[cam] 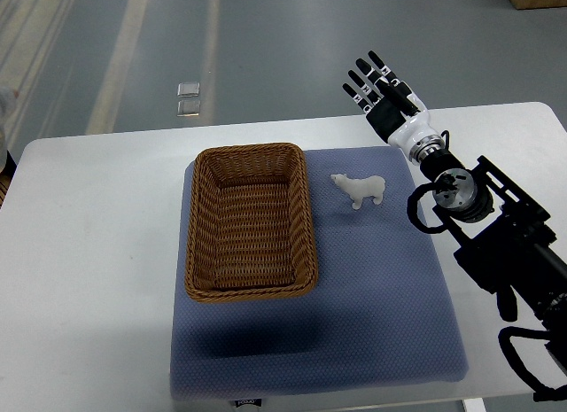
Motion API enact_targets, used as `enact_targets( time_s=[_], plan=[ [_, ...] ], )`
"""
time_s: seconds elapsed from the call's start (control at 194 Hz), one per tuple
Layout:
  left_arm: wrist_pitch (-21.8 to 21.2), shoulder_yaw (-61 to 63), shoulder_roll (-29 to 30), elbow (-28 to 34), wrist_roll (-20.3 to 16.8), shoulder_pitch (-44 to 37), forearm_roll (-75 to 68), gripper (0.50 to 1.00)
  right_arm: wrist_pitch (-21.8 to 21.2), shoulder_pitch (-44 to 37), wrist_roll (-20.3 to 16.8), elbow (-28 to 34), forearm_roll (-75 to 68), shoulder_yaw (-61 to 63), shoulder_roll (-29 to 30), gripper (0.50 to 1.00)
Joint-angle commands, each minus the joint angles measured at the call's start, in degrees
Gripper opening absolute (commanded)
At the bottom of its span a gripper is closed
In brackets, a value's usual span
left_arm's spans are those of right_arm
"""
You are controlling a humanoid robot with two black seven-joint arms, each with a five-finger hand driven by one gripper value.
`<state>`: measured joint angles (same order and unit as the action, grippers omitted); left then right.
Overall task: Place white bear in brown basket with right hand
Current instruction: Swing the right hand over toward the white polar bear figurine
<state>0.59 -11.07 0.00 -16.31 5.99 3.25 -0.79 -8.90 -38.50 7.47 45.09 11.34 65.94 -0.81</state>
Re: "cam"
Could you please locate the brown wicker basket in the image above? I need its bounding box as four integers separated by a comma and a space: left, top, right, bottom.
184, 143, 318, 303

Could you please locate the white bear figurine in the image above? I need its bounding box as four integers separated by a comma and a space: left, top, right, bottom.
330, 174, 385, 210

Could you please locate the black cable loop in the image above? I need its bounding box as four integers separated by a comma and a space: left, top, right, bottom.
407, 183, 448, 234

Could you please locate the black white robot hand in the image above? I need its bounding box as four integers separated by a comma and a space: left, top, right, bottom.
343, 51, 446, 163

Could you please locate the upper metal floor plate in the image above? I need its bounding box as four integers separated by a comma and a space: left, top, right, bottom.
177, 82, 200, 97

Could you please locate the blue fabric mat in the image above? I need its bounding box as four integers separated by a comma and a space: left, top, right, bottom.
169, 145, 470, 403

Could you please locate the lower metal floor plate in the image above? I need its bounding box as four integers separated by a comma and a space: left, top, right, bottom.
177, 99, 200, 117

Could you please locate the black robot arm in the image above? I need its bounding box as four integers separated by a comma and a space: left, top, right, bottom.
407, 132, 566, 401

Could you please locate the metal floor plate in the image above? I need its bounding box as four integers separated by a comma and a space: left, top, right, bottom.
177, 99, 200, 117
177, 82, 200, 97

